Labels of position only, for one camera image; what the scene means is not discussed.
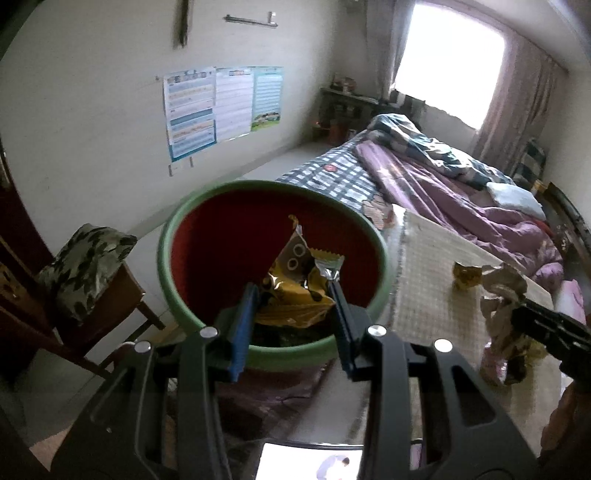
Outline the folded metal wall bracket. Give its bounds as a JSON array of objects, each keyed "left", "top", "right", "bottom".
[{"left": 178, "top": 0, "right": 193, "bottom": 49}]

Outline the beige curtain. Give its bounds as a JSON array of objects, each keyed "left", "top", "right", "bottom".
[
  {"left": 365, "top": 0, "right": 416, "bottom": 100},
  {"left": 471, "top": 34, "right": 557, "bottom": 167}
]

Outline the dark corner shelf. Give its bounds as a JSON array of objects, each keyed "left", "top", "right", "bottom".
[{"left": 320, "top": 87, "right": 384, "bottom": 144}]

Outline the bright window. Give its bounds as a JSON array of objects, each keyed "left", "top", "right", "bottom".
[{"left": 394, "top": 2, "right": 506, "bottom": 131}]

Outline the pink plastic wrapper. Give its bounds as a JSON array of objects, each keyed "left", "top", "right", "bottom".
[{"left": 480, "top": 344, "right": 532, "bottom": 387}]

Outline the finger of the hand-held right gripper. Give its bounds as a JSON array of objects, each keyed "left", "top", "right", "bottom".
[{"left": 510, "top": 298, "right": 561, "bottom": 347}]

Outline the dusky pink cloth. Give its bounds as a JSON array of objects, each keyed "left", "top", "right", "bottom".
[{"left": 166, "top": 360, "right": 333, "bottom": 444}]

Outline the blue plaid quilt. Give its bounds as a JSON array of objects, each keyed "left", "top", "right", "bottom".
[{"left": 367, "top": 113, "right": 515, "bottom": 188}]

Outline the person's right forearm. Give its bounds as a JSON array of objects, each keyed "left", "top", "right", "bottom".
[{"left": 538, "top": 376, "right": 591, "bottom": 467}]

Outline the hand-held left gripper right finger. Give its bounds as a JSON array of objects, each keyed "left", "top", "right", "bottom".
[{"left": 325, "top": 279, "right": 541, "bottom": 480}]

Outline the beige striped mat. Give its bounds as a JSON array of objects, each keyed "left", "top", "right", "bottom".
[{"left": 390, "top": 210, "right": 561, "bottom": 455}]

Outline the blue plaid bedsheet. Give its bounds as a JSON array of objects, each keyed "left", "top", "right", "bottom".
[{"left": 274, "top": 143, "right": 399, "bottom": 229}]

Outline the white pillow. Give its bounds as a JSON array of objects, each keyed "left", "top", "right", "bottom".
[{"left": 486, "top": 181, "right": 546, "bottom": 220}]

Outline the white chart wall poster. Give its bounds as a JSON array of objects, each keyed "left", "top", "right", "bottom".
[{"left": 215, "top": 68, "right": 256, "bottom": 141}]

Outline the plaid chair cushion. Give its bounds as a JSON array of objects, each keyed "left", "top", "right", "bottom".
[{"left": 513, "top": 138, "right": 548, "bottom": 185}]

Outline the teal wall poster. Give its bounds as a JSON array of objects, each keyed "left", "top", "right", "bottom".
[{"left": 250, "top": 66, "right": 283, "bottom": 132}]

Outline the yellow black snack wrapper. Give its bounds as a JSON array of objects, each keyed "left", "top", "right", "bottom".
[{"left": 254, "top": 213, "right": 346, "bottom": 329}]

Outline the beige paper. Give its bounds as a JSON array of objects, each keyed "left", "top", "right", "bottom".
[{"left": 480, "top": 263, "right": 529, "bottom": 344}]

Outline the red basin with green rim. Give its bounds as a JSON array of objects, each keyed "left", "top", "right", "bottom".
[{"left": 157, "top": 180, "right": 399, "bottom": 370}]

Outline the dark wall rail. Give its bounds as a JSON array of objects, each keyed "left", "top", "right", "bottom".
[{"left": 224, "top": 13, "right": 278, "bottom": 27}]

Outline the pink printed pillow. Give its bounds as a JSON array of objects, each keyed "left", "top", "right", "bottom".
[{"left": 556, "top": 279, "right": 588, "bottom": 324}]

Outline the brown wooden chair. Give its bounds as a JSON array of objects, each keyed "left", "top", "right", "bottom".
[{"left": 0, "top": 235, "right": 167, "bottom": 380}]

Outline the dark wooden headboard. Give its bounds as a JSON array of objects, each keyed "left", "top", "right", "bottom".
[{"left": 536, "top": 182, "right": 591, "bottom": 278}]

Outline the leaf patterned chair cushion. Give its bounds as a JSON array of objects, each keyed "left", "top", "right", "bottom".
[{"left": 37, "top": 224, "right": 138, "bottom": 324}]

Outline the small yellow wrapper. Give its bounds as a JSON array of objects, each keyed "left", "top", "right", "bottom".
[{"left": 452, "top": 261, "right": 484, "bottom": 291}]

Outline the purple quilt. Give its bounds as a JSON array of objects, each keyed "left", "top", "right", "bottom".
[{"left": 353, "top": 138, "right": 566, "bottom": 287}]

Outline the blue bordered wall poster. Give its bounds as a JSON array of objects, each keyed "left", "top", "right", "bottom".
[{"left": 163, "top": 67, "right": 218, "bottom": 163}]

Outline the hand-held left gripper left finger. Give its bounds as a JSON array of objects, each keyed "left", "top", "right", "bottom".
[{"left": 48, "top": 282, "right": 259, "bottom": 480}]

